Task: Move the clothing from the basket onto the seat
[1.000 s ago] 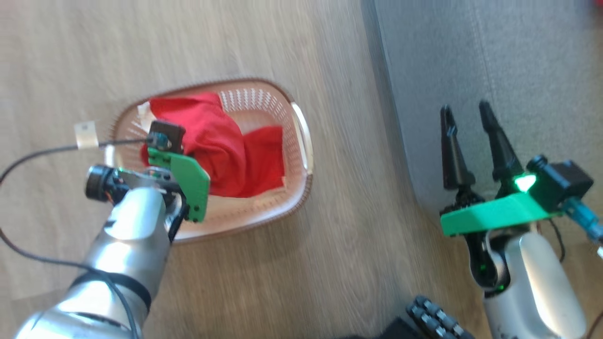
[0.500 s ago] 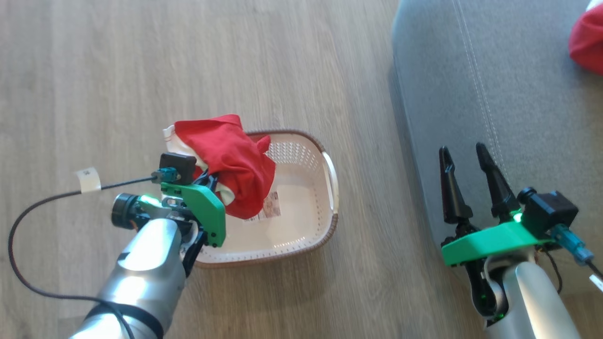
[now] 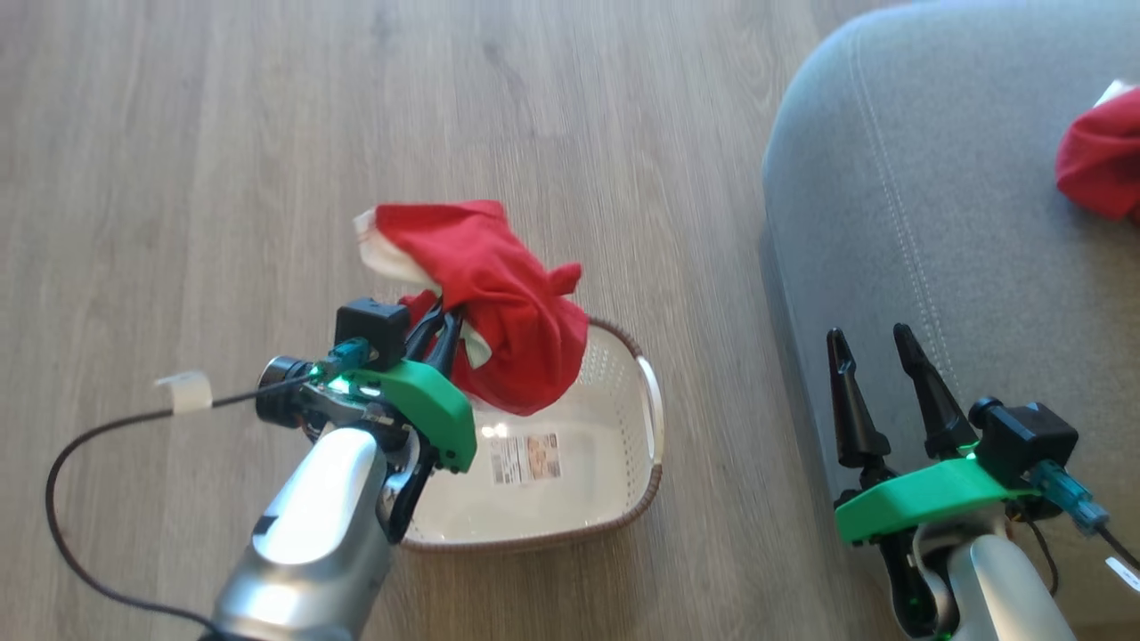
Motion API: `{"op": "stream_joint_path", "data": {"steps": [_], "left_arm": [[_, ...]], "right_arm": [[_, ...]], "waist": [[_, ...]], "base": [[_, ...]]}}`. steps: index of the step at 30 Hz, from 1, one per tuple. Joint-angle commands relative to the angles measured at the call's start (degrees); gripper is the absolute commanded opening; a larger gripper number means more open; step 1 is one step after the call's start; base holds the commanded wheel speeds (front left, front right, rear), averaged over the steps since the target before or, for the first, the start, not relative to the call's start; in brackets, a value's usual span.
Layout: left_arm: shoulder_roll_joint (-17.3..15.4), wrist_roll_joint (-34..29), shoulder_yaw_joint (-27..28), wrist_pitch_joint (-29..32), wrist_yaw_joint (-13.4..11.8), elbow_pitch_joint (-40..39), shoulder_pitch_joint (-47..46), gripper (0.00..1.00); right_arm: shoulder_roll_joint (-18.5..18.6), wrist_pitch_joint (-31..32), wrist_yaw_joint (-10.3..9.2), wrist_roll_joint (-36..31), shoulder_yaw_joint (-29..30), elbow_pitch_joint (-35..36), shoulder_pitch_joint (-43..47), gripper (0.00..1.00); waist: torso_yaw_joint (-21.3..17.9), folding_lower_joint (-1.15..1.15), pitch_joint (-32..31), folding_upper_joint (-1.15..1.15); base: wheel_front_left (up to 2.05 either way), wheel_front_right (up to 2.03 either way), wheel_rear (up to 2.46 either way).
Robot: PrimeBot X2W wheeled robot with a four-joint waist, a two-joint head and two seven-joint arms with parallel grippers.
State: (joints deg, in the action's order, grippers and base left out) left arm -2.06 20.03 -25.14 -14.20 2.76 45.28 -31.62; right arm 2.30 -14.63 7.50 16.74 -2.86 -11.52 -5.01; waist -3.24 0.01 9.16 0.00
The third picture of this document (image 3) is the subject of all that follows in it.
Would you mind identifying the red and white garment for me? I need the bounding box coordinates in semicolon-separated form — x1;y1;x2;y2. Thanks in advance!
354;199;591;418
1055;78;1140;224

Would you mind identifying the product label sticker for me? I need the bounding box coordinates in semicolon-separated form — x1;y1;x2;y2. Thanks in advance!
489;433;563;487

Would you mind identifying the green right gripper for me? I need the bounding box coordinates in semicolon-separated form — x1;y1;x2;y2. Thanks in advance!
826;321;1040;640

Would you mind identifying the black cable teal plug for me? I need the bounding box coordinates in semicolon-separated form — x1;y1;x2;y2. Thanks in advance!
45;337;371;637
1024;460;1140;572

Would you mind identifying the white brown-rimmed laundry basket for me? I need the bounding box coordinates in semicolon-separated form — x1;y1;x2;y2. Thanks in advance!
395;315;666;556

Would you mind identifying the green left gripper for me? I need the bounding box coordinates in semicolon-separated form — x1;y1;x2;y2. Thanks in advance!
256;301;478;475

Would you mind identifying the grey fabric sofa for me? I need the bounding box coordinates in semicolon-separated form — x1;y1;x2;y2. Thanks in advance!
761;0;1140;626

